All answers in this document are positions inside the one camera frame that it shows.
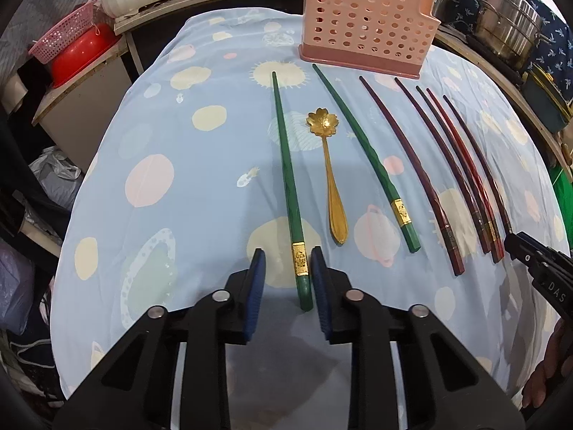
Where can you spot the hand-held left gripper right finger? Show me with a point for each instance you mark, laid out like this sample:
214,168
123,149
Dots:
318,291

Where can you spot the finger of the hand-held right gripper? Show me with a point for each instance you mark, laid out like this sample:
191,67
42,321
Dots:
548,273

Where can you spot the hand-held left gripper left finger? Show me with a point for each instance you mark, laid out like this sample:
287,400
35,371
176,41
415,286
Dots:
256,286

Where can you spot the gold flower spoon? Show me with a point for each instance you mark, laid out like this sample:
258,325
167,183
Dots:
331,188

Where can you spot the green chopstick with gold band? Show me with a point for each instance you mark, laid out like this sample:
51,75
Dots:
367,148
286,165

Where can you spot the dark maroon chopstick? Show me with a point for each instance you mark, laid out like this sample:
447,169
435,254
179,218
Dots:
450,104
412,156
403,89
423,96

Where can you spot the bright red chopstick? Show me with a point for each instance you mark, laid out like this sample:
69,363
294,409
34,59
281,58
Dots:
433,98

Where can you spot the pink perforated utensil holder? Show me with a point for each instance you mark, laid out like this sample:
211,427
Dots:
358,18

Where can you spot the green plastic bag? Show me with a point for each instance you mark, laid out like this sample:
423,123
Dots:
565,197

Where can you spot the light blue printed tablecloth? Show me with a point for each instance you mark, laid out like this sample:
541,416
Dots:
179,143

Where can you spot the stack of yellow green bowls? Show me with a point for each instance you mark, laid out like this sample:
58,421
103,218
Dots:
548,103

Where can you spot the beige corner counter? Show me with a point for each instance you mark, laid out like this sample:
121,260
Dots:
506,86

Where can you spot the black induction cooker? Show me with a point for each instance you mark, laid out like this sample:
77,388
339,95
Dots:
492,58

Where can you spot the grey plastic bag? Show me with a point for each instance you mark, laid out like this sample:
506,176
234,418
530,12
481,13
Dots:
56,174

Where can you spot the low beige cabinet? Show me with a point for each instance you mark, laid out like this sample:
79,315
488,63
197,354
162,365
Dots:
89,112

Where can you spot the stainless steel steamer pot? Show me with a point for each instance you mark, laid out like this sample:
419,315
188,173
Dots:
506,22

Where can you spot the wood grain counter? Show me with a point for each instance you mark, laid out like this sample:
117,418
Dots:
201,6

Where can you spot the red plastic basin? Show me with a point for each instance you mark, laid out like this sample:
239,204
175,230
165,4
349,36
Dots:
85,58

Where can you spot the pink plastic basket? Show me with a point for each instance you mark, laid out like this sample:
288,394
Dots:
62,33

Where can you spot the grey striped cloth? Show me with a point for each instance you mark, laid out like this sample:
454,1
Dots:
31,9

